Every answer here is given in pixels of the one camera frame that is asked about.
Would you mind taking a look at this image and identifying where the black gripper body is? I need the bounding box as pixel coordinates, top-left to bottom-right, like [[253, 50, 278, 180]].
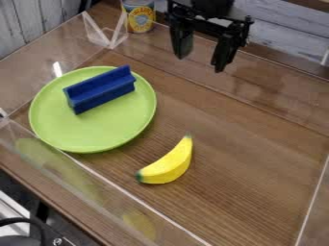
[[166, 0, 254, 37]]

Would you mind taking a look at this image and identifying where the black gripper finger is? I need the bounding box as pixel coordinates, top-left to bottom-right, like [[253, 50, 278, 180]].
[[211, 22, 249, 73], [169, 13, 194, 60]]

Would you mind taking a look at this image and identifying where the yellow toy banana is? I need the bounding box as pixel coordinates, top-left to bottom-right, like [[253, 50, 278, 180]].
[[135, 135, 193, 185]]

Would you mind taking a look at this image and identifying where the green round plate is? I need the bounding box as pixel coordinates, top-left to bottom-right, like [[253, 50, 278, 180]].
[[28, 66, 157, 153]]

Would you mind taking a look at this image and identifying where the yellow labelled tin can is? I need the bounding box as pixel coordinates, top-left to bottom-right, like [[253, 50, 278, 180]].
[[120, 0, 155, 34]]

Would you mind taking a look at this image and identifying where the blue plastic block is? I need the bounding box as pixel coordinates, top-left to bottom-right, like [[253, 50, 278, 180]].
[[63, 65, 137, 114]]

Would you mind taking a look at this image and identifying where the clear acrylic corner bracket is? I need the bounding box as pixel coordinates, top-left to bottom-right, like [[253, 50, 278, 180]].
[[82, 12, 128, 50]]

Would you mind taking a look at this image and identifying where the clear acrylic barrier wall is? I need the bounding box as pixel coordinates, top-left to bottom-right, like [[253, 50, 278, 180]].
[[0, 118, 213, 246]]

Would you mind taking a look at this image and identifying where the black cable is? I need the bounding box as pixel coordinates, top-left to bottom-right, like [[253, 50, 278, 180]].
[[0, 216, 47, 246]]

